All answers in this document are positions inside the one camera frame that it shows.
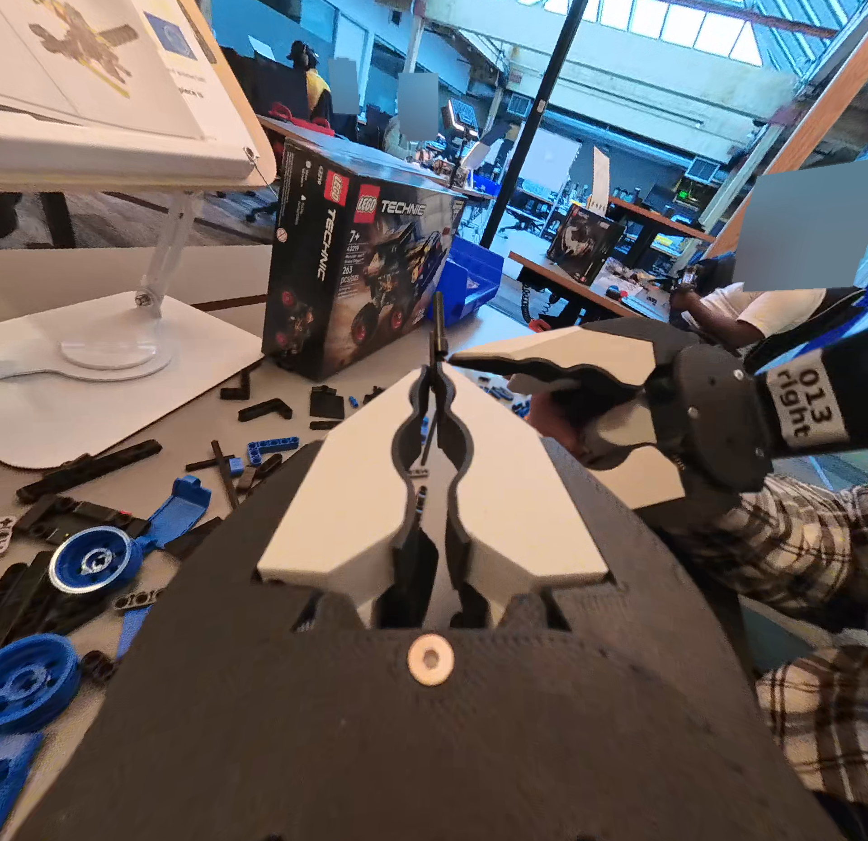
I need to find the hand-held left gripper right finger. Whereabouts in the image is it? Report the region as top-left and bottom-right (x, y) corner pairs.
(439, 365), (611, 621)

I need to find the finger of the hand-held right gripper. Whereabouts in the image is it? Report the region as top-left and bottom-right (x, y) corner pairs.
(448, 322), (659, 389)
(506, 372), (687, 511)

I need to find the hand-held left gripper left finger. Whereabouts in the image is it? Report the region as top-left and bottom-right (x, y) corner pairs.
(255, 368), (435, 629)

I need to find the pile of small toy pins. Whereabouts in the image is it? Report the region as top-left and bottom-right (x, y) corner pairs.
(475, 373), (537, 418)

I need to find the black axle with printed brick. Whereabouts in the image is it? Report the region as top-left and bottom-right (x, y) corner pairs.
(417, 291), (450, 469)

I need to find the person's right forearm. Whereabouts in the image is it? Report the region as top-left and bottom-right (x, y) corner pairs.
(641, 471), (868, 632)

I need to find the brown wooden desk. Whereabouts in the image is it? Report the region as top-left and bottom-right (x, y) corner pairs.
(509, 197), (716, 327)

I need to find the printed task card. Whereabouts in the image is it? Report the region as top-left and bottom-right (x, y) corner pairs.
(139, 0), (228, 140)

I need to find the person's right hand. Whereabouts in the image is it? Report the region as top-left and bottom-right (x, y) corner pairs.
(525, 392), (598, 472)

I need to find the blue angled toy beam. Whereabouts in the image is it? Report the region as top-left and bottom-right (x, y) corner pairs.
(245, 436), (301, 467)

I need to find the dark toy set box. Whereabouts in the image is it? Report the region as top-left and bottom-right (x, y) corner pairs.
(546, 204), (626, 286)

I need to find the blue bin with plastic bags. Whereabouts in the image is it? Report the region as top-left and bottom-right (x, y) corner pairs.
(434, 234), (506, 327)

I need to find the blue curved toy panel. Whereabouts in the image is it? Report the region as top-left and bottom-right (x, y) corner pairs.
(0, 733), (45, 818)
(136, 475), (212, 550)

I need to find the whiteboard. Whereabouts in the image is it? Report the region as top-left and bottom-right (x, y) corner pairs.
(515, 129), (580, 208)

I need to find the blue flat toy panel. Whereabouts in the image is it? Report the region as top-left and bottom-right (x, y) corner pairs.
(114, 605), (156, 660)

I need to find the truck print toy set box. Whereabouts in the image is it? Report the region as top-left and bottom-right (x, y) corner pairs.
(261, 136), (469, 381)

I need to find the black support pole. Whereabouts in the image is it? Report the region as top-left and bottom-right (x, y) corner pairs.
(480, 0), (601, 249)

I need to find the blue wheel hub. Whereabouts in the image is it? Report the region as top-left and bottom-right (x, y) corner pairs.
(49, 526), (145, 597)
(0, 634), (81, 733)

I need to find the white book stand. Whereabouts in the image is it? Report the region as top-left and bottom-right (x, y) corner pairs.
(0, 0), (279, 470)

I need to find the pile of black toy beams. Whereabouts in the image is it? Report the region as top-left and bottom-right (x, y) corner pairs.
(0, 437), (286, 652)

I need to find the wooden beam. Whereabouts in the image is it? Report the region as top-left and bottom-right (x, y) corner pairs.
(705, 41), (868, 259)

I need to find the person's plaid shirt torso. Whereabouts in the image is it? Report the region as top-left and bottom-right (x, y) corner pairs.
(756, 644), (868, 808)

